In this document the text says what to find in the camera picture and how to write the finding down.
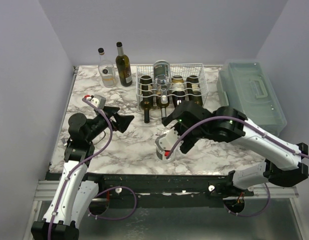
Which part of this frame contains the purple cable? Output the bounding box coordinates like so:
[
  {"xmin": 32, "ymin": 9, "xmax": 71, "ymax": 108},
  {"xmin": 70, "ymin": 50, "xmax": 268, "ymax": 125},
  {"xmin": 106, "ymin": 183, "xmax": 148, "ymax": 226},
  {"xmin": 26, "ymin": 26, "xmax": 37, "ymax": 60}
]
[
  {"xmin": 166, "ymin": 117, "xmax": 309, "ymax": 218},
  {"xmin": 48, "ymin": 97, "xmax": 138, "ymax": 240}
]

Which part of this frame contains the translucent plastic storage box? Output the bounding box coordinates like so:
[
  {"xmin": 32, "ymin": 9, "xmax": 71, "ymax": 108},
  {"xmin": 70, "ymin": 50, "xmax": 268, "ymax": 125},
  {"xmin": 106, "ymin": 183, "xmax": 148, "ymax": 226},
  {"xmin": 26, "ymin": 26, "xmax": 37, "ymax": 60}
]
[{"xmin": 217, "ymin": 59, "xmax": 287, "ymax": 136}]

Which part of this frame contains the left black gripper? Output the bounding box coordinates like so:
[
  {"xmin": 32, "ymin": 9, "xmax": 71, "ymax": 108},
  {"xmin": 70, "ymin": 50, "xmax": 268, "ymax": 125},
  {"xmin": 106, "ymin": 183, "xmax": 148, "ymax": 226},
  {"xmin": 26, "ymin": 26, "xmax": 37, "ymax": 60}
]
[{"xmin": 86, "ymin": 105, "xmax": 134, "ymax": 142}]

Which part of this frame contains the dark green wine bottle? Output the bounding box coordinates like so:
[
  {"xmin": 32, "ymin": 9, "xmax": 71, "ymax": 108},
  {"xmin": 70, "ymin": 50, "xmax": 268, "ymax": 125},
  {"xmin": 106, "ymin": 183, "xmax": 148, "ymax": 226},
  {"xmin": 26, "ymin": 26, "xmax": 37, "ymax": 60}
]
[{"xmin": 115, "ymin": 42, "xmax": 133, "ymax": 87}]

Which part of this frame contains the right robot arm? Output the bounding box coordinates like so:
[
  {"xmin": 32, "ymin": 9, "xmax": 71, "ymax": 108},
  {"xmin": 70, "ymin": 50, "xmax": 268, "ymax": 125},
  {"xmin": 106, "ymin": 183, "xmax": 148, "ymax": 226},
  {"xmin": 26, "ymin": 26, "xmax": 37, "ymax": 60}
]
[{"xmin": 155, "ymin": 101, "xmax": 309, "ymax": 196}]

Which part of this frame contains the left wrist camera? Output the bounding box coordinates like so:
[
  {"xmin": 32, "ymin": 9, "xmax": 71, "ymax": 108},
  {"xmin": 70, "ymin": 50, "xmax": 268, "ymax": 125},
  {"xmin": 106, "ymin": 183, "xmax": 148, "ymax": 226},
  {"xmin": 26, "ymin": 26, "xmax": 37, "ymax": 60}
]
[{"xmin": 83, "ymin": 94, "xmax": 106, "ymax": 110}]

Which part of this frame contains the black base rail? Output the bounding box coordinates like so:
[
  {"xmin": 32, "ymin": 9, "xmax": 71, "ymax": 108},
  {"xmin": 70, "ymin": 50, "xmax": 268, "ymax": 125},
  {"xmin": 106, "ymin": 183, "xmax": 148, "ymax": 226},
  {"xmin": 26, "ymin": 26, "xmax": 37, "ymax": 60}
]
[{"xmin": 44, "ymin": 172, "xmax": 285, "ymax": 210}]

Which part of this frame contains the green bottle black neck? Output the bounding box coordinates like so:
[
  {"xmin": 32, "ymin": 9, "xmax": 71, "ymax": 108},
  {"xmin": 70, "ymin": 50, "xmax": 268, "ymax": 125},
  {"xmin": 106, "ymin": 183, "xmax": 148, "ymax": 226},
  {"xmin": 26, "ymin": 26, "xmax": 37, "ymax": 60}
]
[{"xmin": 140, "ymin": 75, "xmax": 153, "ymax": 124}]

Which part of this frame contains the small metal clamp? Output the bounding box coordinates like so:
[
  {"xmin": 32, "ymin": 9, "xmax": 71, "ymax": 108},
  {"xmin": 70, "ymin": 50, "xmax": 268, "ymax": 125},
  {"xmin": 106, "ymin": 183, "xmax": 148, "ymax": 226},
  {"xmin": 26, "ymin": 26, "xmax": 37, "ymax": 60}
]
[{"xmin": 61, "ymin": 137, "xmax": 68, "ymax": 146}]

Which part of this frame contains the green bottle silver neck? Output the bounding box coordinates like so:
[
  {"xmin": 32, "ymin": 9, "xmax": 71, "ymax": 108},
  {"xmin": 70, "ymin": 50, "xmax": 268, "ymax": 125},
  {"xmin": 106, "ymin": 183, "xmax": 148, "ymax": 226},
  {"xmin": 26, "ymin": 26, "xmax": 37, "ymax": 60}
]
[{"xmin": 156, "ymin": 95, "xmax": 170, "ymax": 120}]

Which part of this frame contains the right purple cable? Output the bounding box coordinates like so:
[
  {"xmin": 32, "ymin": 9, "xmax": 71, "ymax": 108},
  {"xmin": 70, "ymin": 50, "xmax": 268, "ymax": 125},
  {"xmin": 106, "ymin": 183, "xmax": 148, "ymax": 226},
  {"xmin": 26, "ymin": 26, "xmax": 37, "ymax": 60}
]
[{"xmin": 166, "ymin": 117, "xmax": 309, "ymax": 218}]

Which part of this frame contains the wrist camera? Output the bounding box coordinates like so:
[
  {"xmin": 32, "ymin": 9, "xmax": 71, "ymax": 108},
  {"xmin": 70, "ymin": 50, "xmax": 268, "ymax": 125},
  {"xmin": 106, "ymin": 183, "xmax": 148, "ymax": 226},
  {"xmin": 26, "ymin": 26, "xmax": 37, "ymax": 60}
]
[
  {"xmin": 154, "ymin": 128, "xmax": 182, "ymax": 161},
  {"xmin": 83, "ymin": 94, "xmax": 106, "ymax": 110}
]

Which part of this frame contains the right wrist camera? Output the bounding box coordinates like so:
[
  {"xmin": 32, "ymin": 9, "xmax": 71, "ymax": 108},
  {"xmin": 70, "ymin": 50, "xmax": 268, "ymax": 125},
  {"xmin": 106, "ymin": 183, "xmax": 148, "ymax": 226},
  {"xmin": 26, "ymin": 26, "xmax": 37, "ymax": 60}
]
[{"xmin": 154, "ymin": 128, "xmax": 182, "ymax": 161}]

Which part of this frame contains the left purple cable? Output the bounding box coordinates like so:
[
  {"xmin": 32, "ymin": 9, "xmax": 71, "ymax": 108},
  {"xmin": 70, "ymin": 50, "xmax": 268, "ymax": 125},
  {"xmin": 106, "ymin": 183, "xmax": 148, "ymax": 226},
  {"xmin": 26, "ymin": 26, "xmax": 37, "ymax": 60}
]
[{"xmin": 48, "ymin": 97, "xmax": 138, "ymax": 240}]

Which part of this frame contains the aluminium frame rail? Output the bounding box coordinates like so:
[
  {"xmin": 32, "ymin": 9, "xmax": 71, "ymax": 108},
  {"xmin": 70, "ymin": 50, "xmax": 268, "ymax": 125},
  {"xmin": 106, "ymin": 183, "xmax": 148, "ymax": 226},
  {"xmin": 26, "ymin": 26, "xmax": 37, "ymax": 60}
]
[{"xmin": 23, "ymin": 180, "xmax": 59, "ymax": 240}]

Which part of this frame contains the clear bottle white label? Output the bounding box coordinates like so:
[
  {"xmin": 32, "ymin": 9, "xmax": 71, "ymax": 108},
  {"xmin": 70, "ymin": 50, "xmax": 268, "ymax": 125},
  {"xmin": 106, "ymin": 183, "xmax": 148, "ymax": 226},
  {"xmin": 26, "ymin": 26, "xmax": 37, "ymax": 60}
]
[{"xmin": 98, "ymin": 47, "xmax": 117, "ymax": 88}]

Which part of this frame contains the white wire wine rack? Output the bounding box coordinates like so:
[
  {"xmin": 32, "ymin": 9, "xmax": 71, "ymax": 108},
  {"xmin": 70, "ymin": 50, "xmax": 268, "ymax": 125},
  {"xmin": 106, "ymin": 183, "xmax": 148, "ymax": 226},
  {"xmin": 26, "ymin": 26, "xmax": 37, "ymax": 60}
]
[{"xmin": 136, "ymin": 63, "xmax": 208, "ymax": 109}]

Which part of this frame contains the clear bottle dark label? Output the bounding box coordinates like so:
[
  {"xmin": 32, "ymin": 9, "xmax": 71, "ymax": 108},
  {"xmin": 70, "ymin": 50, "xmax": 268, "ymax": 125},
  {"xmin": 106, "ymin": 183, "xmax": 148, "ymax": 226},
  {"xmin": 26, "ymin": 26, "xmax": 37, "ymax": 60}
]
[{"xmin": 153, "ymin": 60, "xmax": 172, "ymax": 104}]

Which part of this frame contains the red wine bottle gold cap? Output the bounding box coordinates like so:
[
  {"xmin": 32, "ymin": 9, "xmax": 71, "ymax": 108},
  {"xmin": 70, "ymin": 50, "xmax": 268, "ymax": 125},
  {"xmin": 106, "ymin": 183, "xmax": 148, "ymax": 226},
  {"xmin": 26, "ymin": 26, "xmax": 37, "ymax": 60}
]
[{"xmin": 171, "ymin": 75, "xmax": 186, "ymax": 107}]

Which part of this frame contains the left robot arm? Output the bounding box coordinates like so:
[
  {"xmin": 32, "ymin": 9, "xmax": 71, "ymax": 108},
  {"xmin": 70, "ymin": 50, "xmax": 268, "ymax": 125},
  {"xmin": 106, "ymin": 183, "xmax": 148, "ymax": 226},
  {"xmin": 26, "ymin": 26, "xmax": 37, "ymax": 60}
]
[{"xmin": 31, "ymin": 106, "xmax": 135, "ymax": 240}]

